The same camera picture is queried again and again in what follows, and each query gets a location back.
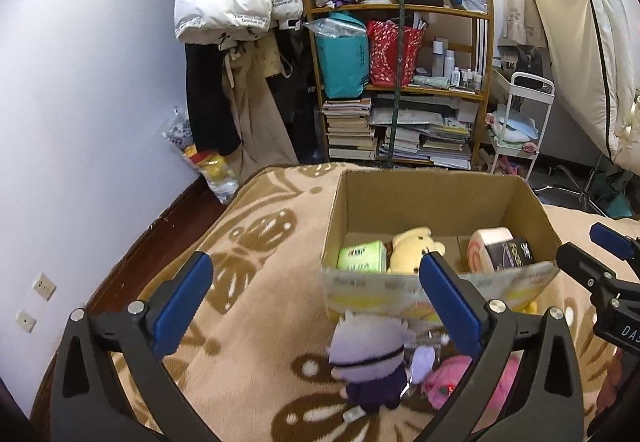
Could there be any black Face tissue pack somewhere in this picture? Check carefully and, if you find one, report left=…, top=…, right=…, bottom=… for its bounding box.
left=485, top=237, right=535, bottom=271

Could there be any pink bear plush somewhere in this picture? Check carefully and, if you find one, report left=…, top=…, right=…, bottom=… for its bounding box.
left=421, top=354, right=520, bottom=429

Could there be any pink swirl roll cushion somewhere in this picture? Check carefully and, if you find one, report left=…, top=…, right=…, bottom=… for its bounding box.
left=466, top=226, right=513, bottom=274

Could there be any yellow dog plush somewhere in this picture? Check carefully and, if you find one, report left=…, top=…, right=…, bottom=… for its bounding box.
left=387, top=226, right=446, bottom=275

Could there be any purple haired doll plush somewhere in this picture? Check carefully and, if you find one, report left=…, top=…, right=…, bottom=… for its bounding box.
left=328, top=311, right=439, bottom=424

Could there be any green tissue pack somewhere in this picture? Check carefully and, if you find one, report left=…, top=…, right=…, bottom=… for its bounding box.
left=336, top=240, right=387, bottom=273

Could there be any printed cardboard box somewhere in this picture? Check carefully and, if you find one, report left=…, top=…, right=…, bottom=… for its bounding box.
left=320, top=169, right=561, bottom=329

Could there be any white rolling cart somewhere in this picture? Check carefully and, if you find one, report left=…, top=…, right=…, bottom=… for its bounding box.
left=485, top=67, right=555, bottom=180

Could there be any beige brown patterned blanket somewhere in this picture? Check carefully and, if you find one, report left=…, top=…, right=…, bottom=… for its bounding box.
left=165, top=164, right=634, bottom=441

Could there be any plastic bag with toys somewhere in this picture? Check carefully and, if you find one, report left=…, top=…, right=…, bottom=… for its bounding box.
left=162, top=106, right=239, bottom=205

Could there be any wooden bookshelf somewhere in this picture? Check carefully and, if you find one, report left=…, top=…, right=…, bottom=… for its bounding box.
left=303, top=0, right=495, bottom=170

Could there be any stack of books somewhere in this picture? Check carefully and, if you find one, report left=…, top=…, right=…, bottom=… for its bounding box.
left=321, top=98, right=378, bottom=162

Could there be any red gift bag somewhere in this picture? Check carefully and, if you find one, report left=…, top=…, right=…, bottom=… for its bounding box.
left=368, top=20, right=424, bottom=88

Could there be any teal shopping bag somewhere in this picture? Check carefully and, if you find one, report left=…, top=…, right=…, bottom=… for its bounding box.
left=309, top=12, right=369, bottom=100

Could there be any beige trench coat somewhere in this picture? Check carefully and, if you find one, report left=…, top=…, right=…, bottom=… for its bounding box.
left=222, top=32, right=298, bottom=183

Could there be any white wall socket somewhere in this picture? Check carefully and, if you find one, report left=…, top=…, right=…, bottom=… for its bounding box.
left=15, top=310, right=37, bottom=334
left=32, top=273, right=56, bottom=301

